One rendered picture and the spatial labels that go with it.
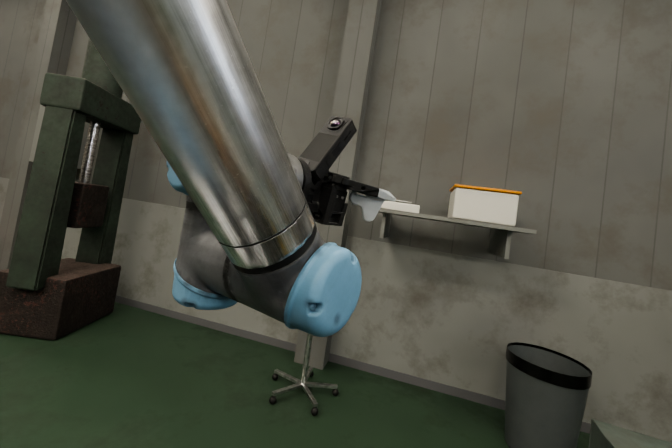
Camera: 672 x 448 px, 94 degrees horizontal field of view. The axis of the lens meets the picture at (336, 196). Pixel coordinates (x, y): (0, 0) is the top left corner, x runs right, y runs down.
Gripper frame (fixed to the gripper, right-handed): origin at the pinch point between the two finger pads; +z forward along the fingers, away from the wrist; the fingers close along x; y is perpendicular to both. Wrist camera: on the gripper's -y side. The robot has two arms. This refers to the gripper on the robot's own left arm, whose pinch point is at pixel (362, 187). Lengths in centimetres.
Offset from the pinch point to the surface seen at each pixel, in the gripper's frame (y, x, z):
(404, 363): 150, -60, 256
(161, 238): 118, -352, 145
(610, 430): 27, 45, 17
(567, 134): -101, 15, 299
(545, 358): 93, 44, 274
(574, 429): 119, 68, 235
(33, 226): 104, -334, 23
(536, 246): 6, 16, 294
